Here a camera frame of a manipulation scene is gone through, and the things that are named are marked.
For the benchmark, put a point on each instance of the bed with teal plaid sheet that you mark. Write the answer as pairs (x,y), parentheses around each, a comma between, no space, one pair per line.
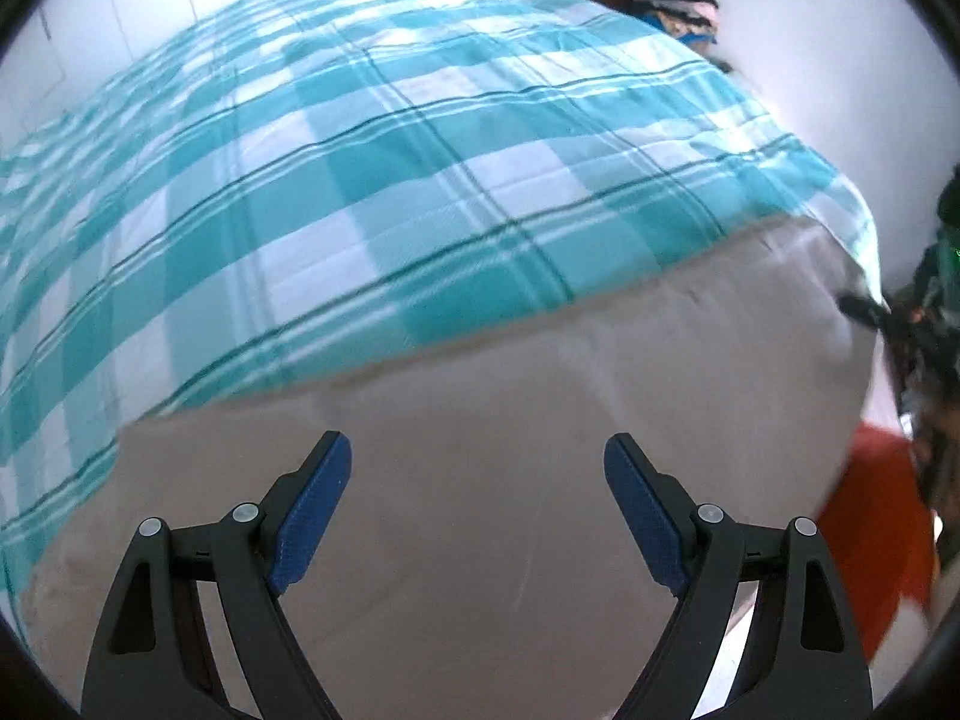
(300,165)

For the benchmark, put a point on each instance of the person's orange fleece clothing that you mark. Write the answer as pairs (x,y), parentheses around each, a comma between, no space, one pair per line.
(877,525)

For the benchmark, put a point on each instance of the pile of clothes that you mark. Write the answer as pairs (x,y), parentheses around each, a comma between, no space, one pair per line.
(675,0)

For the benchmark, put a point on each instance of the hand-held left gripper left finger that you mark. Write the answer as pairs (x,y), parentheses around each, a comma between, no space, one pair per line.
(307,521)

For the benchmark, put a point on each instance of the beige pants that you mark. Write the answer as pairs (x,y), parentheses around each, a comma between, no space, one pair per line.
(487,405)

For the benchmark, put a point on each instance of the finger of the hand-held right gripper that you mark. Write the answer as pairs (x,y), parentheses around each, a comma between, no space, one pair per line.
(866,310)

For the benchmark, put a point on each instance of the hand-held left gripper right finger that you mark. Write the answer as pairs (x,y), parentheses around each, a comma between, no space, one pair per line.
(646,521)

